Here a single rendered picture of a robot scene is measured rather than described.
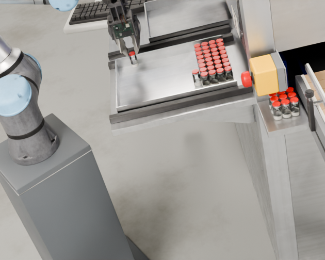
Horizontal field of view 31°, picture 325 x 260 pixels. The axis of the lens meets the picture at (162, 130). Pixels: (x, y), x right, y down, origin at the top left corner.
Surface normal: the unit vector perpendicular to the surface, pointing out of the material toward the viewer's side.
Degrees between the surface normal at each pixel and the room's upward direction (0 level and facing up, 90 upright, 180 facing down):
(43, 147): 72
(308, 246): 90
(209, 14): 0
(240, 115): 90
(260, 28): 90
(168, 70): 0
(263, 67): 0
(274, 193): 90
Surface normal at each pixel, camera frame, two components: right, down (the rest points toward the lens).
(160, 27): -0.22, -0.76
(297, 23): 0.08, 0.61
